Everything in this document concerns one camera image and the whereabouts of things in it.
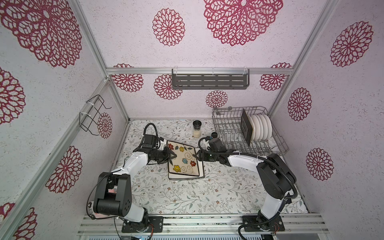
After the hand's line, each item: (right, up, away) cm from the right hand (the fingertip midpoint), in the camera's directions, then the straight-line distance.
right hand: (198, 153), depth 92 cm
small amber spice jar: (+11, +12, +7) cm, 18 cm away
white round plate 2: (+38, +16, +4) cm, 42 cm away
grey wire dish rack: (+25, +21, +28) cm, 43 cm away
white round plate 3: (+44, +16, +4) cm, 47 cm away
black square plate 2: (+30, +16, +1) cm, 34 cm away
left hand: (-13, -2, -5) cm, 14 cm away
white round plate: (+35, +18, +2) cm, 39 cm away
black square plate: (-8, -5, -4) cm, 11 cm away
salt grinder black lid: (0, +18, +11) cm, 21 cm away
